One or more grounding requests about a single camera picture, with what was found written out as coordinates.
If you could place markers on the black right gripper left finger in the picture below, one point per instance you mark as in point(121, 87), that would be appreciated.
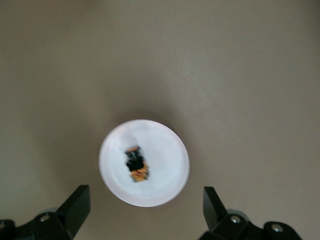
point(72, 215)

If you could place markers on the pale pink round plate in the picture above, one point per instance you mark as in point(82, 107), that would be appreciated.
point(165, 150)

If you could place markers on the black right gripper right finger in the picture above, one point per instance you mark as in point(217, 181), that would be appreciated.
point(215, 215)

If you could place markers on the orange and black push-button switch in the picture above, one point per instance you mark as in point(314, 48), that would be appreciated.
point(136, 165)

